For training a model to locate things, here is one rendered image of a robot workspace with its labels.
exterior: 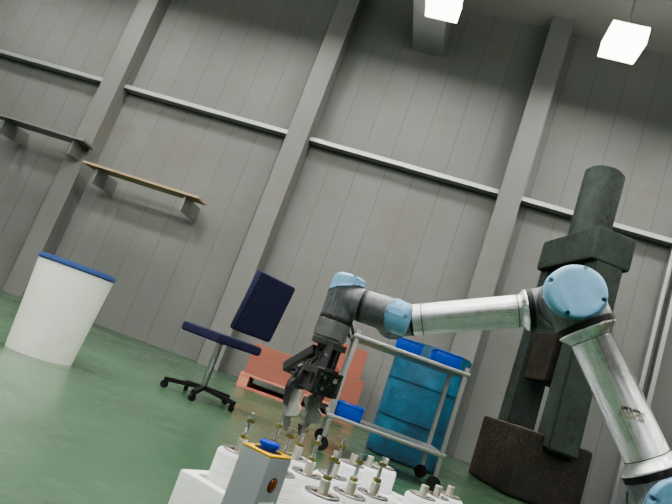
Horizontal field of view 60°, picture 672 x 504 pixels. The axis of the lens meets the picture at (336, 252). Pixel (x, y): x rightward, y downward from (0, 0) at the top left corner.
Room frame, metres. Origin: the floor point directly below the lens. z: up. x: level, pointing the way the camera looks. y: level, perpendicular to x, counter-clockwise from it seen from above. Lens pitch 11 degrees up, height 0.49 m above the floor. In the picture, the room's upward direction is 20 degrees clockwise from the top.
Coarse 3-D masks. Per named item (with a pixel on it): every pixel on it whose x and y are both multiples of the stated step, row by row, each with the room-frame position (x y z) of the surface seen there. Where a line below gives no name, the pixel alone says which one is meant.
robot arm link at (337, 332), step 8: (320, 320) 1.29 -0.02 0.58; (328, 320) 1.28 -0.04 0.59; (320, 328) 1.28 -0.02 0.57; (328, 328) 1.27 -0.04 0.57; (336, 328) 1.27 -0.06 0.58; (344, 328) 1.28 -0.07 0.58; (320, 336) 1.29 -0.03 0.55; (328, 336) 1.27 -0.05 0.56; (336, 336) 1.28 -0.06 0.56; (344, 336) 1.29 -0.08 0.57
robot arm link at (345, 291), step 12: (336, 276) 1.29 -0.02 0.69; (348, 276) 1.27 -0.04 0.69; (336, 288) 1.28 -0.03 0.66; (348, 288) 1.27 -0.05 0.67; (360, 288) 1.28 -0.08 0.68; (336, 300) 1.28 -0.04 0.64; (348, 300) 1.27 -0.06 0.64; (324, 312) 1.29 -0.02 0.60; (336, 312) 1.27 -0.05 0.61; (348, 312) 1.28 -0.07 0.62; (348, 324) 1.29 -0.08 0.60
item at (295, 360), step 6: (306, 348) 1.33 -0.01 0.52; (312, 348) 1.31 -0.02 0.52; (300, 354) 1.34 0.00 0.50; (306, 354) 1.32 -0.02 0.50; (312, 354) 1.31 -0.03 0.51; (288, 360) 1.38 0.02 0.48; (294, 360) 1.36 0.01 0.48; (300, 360) 1.34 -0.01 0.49; (288, 366) 1.37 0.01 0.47; (294, 366) 1.36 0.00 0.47; (288, 372) 1.39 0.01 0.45
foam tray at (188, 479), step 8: (184, 472) 1.36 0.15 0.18; (192, 472) 1.37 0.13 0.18; (200, 472) 1.40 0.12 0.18; (208, 472) 1.43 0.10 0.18; (184, 480) 1.36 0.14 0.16; (192, 480) 1.35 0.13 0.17; (200, 480) 1.34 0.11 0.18; (208, 480) 1.35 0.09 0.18; (176, 488) 1.37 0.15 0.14; (184, 488) 1.35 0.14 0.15; (192, 488) 1.34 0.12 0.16; (200, 488) 1.33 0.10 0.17; (208, 488) 1.32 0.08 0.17; (216, 488) 1.31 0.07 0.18; (176, 496) 1.36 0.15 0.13; (184, 496) 1.35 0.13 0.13; (192, 496) 1.34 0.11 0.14; (200, 496) 1.33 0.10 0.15; (208, 496) 1.31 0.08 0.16; (216, 496) 1.30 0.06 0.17
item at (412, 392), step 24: (408, 384) 4.74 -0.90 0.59; (432, 384) 4.68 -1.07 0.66; (456, 384) 4.74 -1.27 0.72; (384, 408) 4.86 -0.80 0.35; (408, 408) 4.71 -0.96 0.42; (432, 408) 4.68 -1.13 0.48; (408, 432) 4.69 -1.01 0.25; (384, 456) 4.76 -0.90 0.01; (408, 456) 4.68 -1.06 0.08; (432, 456) 4.72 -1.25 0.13
